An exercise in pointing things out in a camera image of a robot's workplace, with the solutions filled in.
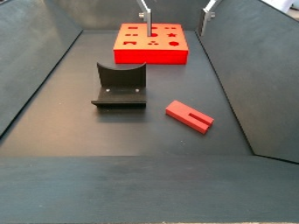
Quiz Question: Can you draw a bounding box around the red shape-sorting board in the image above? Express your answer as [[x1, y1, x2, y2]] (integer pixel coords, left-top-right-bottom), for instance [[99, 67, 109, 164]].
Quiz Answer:
[[113, 24, 189, 65]]

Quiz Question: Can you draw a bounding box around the red double-square peg block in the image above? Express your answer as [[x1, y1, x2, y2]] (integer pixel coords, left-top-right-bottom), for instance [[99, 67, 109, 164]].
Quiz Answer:
[[165, 101, 213, 134]]

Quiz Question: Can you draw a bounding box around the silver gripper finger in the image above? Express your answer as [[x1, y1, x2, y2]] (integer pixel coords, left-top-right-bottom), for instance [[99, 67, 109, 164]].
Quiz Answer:
[[199, 0, 219, 35], [136, 0, 152, 37]]

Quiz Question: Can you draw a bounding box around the black curved holder stand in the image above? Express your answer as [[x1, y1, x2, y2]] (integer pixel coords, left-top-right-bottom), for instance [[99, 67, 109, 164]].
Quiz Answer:
[[91, 64, 147, 108]]

